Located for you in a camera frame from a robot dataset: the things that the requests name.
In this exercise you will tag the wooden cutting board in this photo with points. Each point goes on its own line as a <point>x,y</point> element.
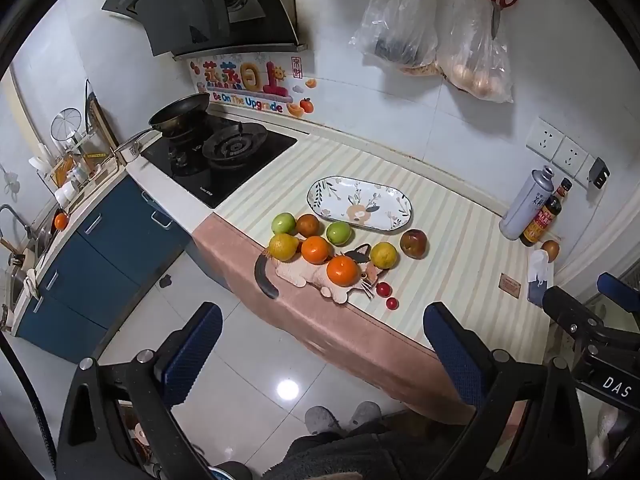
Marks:
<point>98,117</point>

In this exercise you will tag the person's right forearm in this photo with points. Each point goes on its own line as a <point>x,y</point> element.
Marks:
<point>612,440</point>

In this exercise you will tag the cherry tomato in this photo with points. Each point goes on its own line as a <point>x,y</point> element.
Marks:
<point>383,289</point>
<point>391,303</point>

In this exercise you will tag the plastic bag with dark contents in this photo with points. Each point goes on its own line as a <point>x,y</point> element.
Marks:
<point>400,25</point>

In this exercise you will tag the black range hood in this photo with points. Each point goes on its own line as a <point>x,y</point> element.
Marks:
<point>200,5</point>

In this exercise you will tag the dark sauce bottle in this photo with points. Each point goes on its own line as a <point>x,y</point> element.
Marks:
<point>542,220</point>

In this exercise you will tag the sink faucet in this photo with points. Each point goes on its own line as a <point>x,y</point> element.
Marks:
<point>12,220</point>

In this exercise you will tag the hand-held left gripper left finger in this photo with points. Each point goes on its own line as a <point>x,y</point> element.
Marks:
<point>192,355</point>

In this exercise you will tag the small orange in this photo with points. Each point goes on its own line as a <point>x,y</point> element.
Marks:
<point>60,221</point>

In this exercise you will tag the small white milk pot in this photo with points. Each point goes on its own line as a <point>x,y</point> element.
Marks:
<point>127,151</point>

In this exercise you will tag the small brown card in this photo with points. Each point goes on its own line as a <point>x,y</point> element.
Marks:
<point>511,285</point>

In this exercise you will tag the floral oval plate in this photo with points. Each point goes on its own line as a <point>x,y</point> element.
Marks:
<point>360,203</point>

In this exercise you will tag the black frying pan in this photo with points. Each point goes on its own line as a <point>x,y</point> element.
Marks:
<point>180,112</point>

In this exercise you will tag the grey slipper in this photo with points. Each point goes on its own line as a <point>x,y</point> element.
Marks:
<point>365,412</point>
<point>322,420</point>

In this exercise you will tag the dish rack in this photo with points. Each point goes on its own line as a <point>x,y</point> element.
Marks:
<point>82,162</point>

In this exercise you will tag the white paper packet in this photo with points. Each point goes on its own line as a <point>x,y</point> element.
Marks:
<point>540,267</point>

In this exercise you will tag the colourful wall sticker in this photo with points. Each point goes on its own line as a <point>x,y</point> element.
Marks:
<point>250,85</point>

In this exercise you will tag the black plug adapter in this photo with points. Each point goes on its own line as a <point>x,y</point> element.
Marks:
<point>599,174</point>

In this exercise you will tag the plastic bag with onions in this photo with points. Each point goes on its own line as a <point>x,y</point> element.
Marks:
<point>477,60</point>

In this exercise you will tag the brown onion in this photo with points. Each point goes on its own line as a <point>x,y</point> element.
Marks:
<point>550,250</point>

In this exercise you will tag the yellow green citrus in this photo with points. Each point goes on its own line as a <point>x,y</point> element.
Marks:
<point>283,246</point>

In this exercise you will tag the white wall socket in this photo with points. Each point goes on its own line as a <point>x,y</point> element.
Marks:
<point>545,139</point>
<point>572,159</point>

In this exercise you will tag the silver gas canister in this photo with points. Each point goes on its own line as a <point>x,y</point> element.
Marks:
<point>525,205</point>

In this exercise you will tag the striped cat print tablecloth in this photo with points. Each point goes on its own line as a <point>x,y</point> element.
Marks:
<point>460,240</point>

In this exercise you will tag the person's dark trousers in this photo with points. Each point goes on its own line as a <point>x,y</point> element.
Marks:
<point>350,455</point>

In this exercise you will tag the red apple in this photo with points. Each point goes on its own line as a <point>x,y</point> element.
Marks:
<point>413,243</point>

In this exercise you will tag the blue kitchen cabinet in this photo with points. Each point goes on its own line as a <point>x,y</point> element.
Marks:
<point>105,255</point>

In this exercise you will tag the black gas stove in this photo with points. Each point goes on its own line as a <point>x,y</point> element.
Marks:
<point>225,160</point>

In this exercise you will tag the green apple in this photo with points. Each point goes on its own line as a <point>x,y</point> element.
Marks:
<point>283,223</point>
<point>340,232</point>

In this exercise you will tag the reddish brown apple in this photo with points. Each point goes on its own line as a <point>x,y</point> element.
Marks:
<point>307,224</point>

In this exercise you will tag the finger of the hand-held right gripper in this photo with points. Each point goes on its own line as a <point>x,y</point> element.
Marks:
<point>620,287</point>
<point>567,307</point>

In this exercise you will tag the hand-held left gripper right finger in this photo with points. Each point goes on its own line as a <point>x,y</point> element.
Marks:
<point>452,355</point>

